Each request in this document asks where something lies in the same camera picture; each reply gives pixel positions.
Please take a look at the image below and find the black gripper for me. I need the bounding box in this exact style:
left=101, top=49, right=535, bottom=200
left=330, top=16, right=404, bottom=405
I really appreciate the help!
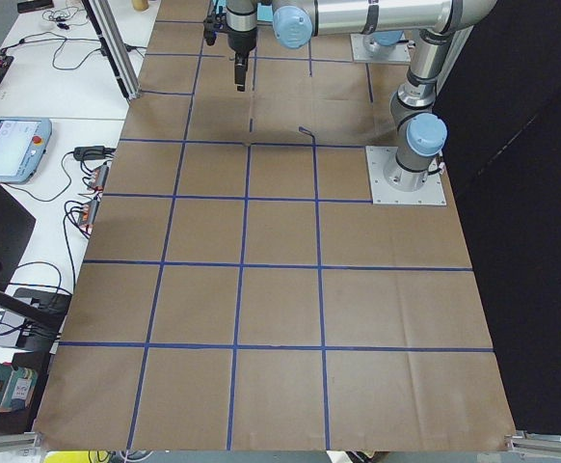
left=227, top=28, right=255, bottom=91

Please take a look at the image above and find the black power adapter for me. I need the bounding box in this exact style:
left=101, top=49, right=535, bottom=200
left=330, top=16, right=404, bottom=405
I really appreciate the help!
left=72, top=146, right=106, bottom=161

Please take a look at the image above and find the orange adapter upper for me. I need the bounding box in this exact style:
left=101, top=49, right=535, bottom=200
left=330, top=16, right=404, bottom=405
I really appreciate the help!
left=88, top=164, right=109, bottom=191

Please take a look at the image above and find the grey usb hub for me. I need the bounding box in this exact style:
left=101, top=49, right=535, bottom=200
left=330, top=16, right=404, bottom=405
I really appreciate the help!
left=0, top=312, right=29, bottom=349

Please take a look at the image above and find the orange adapter lower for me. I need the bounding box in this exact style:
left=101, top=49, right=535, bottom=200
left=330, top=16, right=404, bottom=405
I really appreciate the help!
left=77, top=200, right=100, bottom=231

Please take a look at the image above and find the aluminium frame post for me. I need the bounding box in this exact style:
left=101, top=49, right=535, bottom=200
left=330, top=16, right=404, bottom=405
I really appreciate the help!
left=82, top=0, right=140, bottom=100

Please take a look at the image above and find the teach pendant upper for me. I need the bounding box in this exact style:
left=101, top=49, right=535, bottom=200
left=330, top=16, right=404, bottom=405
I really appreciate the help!
left=0, top=116, right=53, bottom=184

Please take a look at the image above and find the orange adapter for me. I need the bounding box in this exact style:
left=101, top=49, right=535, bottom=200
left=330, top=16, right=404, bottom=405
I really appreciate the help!
left=77, top=200, right=100, bottom=231
left=88, top=164, right=109, bottom=191

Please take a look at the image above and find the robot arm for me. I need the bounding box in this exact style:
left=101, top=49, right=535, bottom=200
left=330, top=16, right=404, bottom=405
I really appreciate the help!
left=268, top=0, right=494, bottom=192

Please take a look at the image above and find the green device box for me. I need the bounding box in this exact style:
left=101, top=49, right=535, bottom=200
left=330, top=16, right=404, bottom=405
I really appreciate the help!
left=0, top=364, right=38, bottom=413

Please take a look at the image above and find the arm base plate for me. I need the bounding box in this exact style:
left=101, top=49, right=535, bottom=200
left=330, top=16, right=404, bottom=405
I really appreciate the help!
left=365, top=146, right=446, bottom=206
left=350, top=31, right=413, bottom=65

